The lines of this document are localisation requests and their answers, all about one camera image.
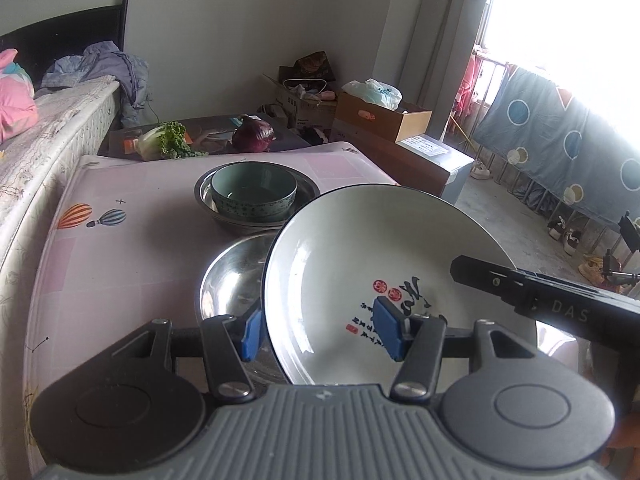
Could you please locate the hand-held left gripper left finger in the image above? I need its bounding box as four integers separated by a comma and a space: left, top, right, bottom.
107, 307, 265, 405

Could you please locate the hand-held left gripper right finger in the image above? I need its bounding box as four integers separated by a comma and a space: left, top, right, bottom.
372, 296, 540, 402

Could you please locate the steel bowl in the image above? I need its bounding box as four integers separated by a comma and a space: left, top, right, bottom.
194, 161, 321, 237
200, 232, 288, 381

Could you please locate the white plate with black rim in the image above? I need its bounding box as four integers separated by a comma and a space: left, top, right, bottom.
262, 185, 538, 387

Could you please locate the teal ceramic bowl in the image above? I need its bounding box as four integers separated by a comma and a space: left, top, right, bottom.
210, 162, 299, 224

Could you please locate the yellow and pink shoe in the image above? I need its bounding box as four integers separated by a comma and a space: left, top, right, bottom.
579, 255, 609, 286

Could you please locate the black phone holder stand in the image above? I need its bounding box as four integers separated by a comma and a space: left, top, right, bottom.
602, 210, 640, 291

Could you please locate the brown wooden cabinet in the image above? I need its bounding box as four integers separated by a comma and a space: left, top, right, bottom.
327, 119, 476, 206

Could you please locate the white paper label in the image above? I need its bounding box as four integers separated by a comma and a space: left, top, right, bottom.
400, 135, 449, 159

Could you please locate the blue sheet with circles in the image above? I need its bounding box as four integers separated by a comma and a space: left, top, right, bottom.
472, 65, 640, 226

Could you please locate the pile of household clutter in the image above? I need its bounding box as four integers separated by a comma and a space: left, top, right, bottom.
257, 102, 332, 147

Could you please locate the open brown cardboard box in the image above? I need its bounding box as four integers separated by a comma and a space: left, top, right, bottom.
334, 91, 433, 145

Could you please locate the yellow stick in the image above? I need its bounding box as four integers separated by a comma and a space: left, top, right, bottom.
449, 112, 478, 153

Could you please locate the napa cabbage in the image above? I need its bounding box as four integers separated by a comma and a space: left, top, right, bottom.
136, 121, 210, 161

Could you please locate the cardboard box with clutter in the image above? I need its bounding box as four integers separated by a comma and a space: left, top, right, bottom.
262, 51, 341, 131

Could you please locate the white plastic bag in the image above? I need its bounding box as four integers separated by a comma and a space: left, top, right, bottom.
341, 78, 402, 111

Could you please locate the pink hanging clothing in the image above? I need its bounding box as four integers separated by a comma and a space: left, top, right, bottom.
457, 55, 483, 111

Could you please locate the white quilted mattress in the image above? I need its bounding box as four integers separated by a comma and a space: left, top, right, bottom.
0, 75, 122, 466

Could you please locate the blue-grey clothing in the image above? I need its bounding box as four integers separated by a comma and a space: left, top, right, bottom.
41, 41, 151, 128

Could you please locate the pink pillow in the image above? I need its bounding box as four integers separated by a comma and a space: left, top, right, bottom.
0, 48, 40, 145

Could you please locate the black headboard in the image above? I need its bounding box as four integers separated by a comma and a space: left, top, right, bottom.
0, 0, 131, 56

